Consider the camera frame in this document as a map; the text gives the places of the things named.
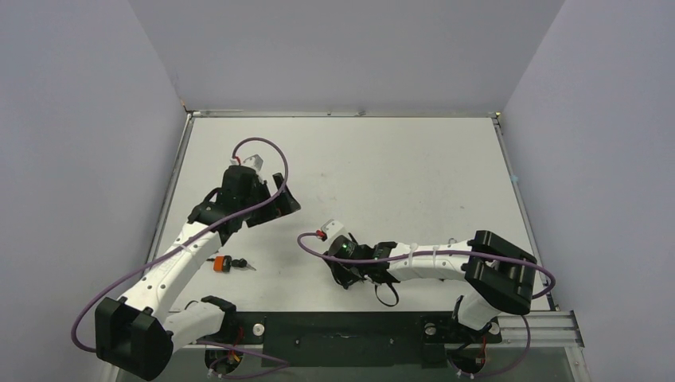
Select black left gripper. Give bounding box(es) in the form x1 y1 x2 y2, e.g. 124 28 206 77
240 173 299 228

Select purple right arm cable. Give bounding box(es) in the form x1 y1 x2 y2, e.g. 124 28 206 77
296 232 556 301

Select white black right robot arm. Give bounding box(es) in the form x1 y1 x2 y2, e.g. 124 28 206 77
316 228 536 340

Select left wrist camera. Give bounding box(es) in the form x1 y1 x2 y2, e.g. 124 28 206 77
241 154 264 173

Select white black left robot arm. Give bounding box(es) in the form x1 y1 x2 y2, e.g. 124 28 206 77
95 165 301 381

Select aluminium rail frame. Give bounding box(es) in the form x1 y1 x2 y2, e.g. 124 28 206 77
497 310 584 348

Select orange padlock with keys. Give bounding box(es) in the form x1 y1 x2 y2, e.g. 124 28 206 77
206 255 256 273

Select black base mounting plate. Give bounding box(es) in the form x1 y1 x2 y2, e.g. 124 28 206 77
208 311 502 368

